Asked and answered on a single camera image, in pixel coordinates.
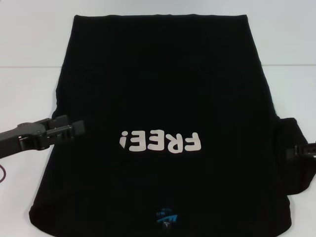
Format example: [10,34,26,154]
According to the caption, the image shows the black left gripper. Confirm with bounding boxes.
[0,114,86,160]

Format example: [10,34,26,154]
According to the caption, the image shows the black shirt with FREE print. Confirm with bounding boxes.
[28,14,316,237]

